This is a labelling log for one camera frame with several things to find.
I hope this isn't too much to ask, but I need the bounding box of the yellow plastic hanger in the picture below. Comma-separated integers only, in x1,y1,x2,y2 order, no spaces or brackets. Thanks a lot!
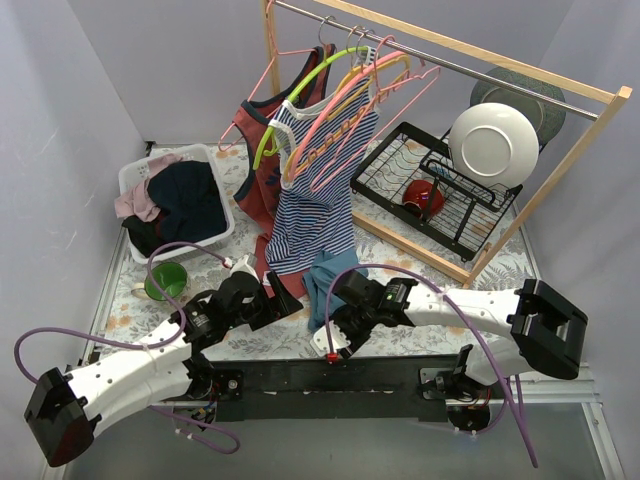
282,48,411,188

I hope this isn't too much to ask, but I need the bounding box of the white ceramic plate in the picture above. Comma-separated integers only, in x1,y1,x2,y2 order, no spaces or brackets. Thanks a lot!
448,103,539,188

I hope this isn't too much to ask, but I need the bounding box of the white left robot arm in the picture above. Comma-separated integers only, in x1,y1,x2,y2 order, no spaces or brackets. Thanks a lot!
24,271,303,467

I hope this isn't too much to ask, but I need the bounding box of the pink wire hanger at post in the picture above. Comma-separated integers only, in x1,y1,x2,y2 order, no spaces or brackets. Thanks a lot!
216,1,316,159

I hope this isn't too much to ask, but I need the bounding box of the green plastic hanger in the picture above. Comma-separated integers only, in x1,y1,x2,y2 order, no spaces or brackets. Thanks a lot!
234,39,369,173

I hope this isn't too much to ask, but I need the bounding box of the red tank top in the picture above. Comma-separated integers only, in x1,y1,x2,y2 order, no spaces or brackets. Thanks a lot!
233,44,336,276

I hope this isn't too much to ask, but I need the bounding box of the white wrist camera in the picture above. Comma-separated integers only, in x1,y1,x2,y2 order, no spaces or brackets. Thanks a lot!
310,321,351,356
229,254,260,285

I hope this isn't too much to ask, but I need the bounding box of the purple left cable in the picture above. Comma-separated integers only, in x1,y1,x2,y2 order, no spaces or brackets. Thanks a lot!
12,240,242,455

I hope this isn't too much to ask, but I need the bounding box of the red ceramic bowl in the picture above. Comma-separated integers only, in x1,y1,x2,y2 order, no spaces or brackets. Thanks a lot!
402,179,445,219

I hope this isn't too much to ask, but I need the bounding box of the blue white striped tank top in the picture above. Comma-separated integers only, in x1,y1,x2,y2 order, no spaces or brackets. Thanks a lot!
263,94,381,277

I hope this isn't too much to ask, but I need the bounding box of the purple cable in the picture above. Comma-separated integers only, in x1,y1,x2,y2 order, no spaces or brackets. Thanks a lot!
323,263,540,469
12,240,242,455

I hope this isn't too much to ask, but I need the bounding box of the black wire dish rack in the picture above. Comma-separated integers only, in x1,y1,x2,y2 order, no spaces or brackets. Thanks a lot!
351,122,522,262

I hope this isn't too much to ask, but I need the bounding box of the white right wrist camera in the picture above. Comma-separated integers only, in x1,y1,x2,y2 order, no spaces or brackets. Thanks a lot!
310,321,351,356

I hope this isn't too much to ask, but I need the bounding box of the thick pink plastic hanger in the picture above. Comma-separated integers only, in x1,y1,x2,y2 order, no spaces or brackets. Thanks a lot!
282,51,411,184

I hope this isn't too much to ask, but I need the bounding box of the wooden clothes rack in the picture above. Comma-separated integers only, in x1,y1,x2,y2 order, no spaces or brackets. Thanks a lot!
259,0,633,290

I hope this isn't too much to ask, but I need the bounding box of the pink garment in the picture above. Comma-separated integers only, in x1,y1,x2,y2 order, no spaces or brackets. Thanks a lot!
114,153,183,222

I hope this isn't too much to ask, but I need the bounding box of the dark navy garment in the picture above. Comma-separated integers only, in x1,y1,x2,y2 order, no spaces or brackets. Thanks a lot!
121,157,228,258

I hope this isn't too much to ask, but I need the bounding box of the floral table mat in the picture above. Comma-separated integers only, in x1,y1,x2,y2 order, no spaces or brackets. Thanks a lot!
100,144,534,372

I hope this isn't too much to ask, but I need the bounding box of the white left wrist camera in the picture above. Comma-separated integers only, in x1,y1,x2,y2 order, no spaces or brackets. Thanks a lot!
229,254,260,285

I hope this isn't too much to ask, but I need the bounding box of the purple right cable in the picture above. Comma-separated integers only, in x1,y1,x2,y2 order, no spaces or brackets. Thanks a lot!
323,263,540,469

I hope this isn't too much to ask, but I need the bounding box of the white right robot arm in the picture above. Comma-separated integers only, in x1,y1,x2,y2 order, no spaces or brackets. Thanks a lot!
311,271,588,400

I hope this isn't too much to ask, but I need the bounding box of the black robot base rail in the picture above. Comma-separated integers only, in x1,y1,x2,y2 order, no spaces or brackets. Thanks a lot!
149,354,506,426

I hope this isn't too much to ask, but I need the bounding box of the green mug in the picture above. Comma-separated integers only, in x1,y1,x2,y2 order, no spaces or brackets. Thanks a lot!
131,262,189,301

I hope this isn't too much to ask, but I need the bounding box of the teal patterned ceramic plate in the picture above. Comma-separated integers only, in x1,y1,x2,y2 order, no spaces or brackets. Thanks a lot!
469,66,568,147

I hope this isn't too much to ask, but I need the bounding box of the white plastic laundry basket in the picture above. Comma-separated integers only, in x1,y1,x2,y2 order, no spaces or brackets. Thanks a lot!
115,144,235,265

